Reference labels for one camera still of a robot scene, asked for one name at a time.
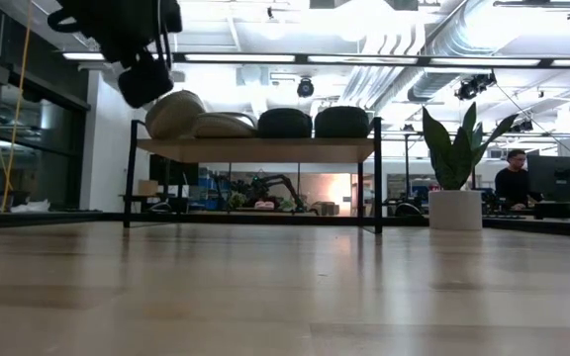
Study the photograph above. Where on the cardboard box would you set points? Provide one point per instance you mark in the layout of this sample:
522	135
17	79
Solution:
147	188

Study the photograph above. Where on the background black robot arm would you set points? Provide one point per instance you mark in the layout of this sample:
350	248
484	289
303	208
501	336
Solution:
270	188

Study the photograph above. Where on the wooden shelf black frame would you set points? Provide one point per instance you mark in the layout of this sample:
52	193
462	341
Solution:
265	150

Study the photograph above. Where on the black ceiling device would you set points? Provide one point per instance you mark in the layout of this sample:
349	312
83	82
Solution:
473	86

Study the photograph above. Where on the black slide sandal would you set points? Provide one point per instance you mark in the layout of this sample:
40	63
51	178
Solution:
342	122
285	123

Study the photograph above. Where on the black ceiling camera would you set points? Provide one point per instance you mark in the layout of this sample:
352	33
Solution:
305	87

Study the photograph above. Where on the black aluminium table frame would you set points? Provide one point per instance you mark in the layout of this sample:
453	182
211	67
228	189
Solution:
265	219

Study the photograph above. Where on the silver ventilation duct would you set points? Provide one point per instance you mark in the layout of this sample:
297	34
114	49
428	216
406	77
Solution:
443	49

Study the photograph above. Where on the black computer monitor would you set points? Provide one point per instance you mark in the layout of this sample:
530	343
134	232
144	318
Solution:
557	178

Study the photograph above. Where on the snake plant white pot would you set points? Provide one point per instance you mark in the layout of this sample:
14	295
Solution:
455	210

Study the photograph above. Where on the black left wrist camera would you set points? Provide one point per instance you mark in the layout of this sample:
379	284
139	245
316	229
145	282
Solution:
144	83

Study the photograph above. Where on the grey slide sandal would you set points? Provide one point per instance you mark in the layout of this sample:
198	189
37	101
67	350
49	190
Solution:
223	128
173	116

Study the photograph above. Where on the person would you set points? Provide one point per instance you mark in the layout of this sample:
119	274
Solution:
512	185

